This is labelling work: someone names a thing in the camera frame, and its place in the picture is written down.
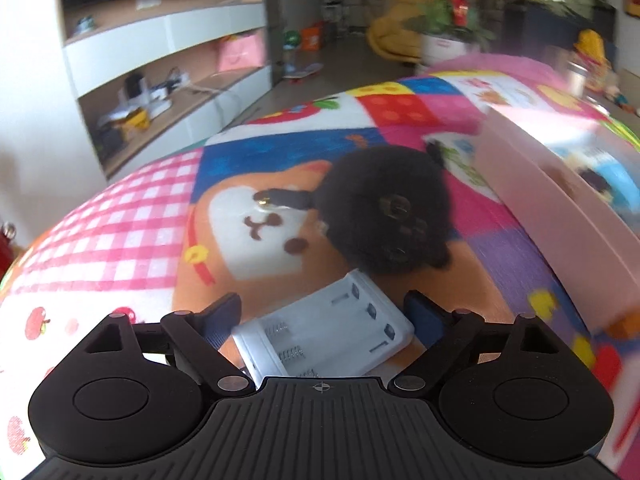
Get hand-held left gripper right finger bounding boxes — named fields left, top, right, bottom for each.
left=387, top=290, right=558, bottom=394

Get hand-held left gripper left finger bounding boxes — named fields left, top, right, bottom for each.
left=82, top=292, right=256, bottom=395

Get white battery holder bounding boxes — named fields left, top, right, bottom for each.
left=231, top=268, right=416, bottom=379

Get black fluffy plush toy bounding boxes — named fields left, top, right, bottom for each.
left=254, top=139, right=455, bottom=277

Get pink cardboard box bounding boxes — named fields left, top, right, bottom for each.
left=474, top=107, right=640, bottom=332

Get colourful printed blanket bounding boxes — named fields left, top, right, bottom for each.
left=0, top=52, right=640, bottom=480

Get yellow object on shelf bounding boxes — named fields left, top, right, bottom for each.
left=122, top=110, right=151, bottom=134

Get white devices on shelf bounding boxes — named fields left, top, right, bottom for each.
left=97, top=72, right=191, bottom=123

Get small skateboard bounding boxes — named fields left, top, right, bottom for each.
left=287, top=63, right=324, bottom=81

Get pink gift bag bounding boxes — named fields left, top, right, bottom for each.
left=216, top=34, right=266, bottom=73

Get clear cup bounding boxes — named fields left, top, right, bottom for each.
left=565, top=57, right=591, bottom=99

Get yellow plush bear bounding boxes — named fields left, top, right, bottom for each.
left=366, top=0, right=427, bottom=64

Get orange bag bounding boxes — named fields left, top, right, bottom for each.
left=300, top=24, right=325, bottom=51

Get potted pink orchid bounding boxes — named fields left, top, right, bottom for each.
left=399, top=0, right=502, bottom=62

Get yellow toy figure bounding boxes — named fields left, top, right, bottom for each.
left=574, top=29, right=609, bottom=69

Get white wall shelf cabinet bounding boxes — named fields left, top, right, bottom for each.
left=54, top=0, right=275, bottom=182

